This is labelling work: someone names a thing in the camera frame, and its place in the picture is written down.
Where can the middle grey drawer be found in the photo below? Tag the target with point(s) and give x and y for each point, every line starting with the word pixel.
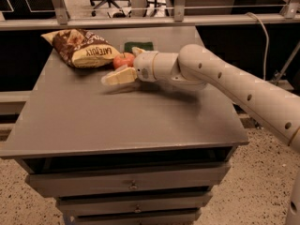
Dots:
pixel 133 203

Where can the bottom grey drawer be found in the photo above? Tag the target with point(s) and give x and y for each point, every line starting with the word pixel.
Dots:
pixel 166 217

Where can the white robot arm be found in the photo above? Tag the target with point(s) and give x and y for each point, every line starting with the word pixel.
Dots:
pixel 194 67

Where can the top grey drawer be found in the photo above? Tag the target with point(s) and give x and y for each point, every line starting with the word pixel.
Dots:
pixel 68 184

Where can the grey drawer cabinet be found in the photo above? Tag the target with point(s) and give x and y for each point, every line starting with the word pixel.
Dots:
pixel 73 123

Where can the grey drawer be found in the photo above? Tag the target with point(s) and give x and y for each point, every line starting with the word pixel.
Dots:
pixel 133 203
pixel 68 184
pixel 166 217

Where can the grey metal railing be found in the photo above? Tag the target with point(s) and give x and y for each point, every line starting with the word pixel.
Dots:
pixel 62 14

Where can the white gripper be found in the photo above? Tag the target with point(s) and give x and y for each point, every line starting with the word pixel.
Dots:
pixel 143 65

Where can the red apple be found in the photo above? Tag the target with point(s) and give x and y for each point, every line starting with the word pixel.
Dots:
pixel 123 59

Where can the black office chair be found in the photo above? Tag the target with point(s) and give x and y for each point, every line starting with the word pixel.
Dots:
pixel 111 3

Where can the brown chip bag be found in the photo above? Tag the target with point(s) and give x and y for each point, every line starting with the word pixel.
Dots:
pixel 80 48

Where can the green yellow sponge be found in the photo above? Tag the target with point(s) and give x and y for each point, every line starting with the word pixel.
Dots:
pixel 148 46

